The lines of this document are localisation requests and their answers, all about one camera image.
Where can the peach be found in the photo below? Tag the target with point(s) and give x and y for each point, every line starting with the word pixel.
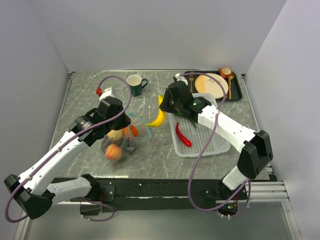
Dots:
pixel 113 152

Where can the clear zip top bag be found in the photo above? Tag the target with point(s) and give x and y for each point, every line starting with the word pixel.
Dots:
pixel 144 134

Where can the banana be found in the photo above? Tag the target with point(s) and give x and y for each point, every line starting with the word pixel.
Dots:
pixel 161 116

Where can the green chili pepper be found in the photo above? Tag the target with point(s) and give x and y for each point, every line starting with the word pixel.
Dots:
pixel 179 114

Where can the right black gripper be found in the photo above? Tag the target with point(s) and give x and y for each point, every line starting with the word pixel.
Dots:
pixel 164 104

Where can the beige round plate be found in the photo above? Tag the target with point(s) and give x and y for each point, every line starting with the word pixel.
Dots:
pixel 204 84

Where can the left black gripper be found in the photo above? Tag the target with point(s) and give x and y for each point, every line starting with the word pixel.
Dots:
pixel 125 120

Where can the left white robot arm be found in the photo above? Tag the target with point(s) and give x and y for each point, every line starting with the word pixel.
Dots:
pixel 33 189

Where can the dark green tray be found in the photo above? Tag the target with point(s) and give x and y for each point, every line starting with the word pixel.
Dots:
pixel 236 90

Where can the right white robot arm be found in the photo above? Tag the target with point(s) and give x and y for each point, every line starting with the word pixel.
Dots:
pixel 254 147

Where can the gold spoon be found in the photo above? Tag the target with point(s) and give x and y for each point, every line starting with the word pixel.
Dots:
pixel 229 79

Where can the black base beam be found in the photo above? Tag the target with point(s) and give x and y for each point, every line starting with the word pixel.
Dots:
pixel 126 194

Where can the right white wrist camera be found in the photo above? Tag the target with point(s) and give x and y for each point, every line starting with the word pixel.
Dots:
pixel 180 77

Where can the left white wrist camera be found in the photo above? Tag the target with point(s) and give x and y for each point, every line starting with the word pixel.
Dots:
pixel 108 92

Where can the green mug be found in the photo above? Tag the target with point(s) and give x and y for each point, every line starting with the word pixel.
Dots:
pixel 136 84

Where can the red chili pepper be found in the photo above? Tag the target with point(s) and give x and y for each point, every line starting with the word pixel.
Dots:
pixel 181 137

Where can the white plastic basket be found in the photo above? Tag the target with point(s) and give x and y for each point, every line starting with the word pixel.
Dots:
pixel 198 136

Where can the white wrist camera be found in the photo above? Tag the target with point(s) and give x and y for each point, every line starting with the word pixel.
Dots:
pixel 180 77
pixel 108 92

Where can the small orange cup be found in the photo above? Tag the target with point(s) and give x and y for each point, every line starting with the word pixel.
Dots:
pixel 224 72

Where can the gold fork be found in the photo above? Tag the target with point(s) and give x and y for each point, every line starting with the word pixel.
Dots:
pixel 191 79

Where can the orange tangerine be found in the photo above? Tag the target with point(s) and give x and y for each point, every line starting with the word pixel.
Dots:
pixel 130 131

